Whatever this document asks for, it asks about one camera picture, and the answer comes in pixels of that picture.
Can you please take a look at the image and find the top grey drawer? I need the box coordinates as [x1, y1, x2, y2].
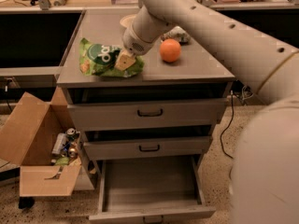
[68, 99, 225, 131]

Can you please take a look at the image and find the bottom grey drawer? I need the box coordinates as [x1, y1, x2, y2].
[89, 156, 215, 224]

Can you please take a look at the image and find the grey drawer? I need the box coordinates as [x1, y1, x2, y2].
[89, 156, 215, 224]
[68, 99, 225, 131]
[83, 136, 211, 161]

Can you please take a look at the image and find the crushed silver can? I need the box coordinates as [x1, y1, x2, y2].
[161, 26, 191, 44]

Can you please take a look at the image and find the black power cable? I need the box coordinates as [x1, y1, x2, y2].
[220, 91, 235, 160]

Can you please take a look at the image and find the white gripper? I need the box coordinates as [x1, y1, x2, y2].
[114, 25, 153, 71]

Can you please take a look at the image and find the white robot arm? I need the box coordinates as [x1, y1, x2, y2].
[116, 0, 299, 224]

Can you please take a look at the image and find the can in box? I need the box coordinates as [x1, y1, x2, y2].
[65, 128, 77, 140]

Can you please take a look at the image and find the white paper bowl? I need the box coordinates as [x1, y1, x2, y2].
[120, 14, 135, 28]

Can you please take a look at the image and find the white bottle in box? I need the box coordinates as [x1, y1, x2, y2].
[52, 133, 67, 155]

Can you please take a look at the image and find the grey drawer cabinet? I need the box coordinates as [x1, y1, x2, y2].
[57, 7, 236, 161]

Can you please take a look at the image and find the open cardboard box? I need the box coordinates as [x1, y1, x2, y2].
[0, 89, 80, 197]

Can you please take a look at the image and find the green rice chip bag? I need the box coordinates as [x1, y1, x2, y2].
[79, 38, 144, 78]

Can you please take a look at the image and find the middle grey drawer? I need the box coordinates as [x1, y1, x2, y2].
[83, 136, 211, 161]

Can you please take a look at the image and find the orange fruit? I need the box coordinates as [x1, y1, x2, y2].
[160, 39, 181, 63]

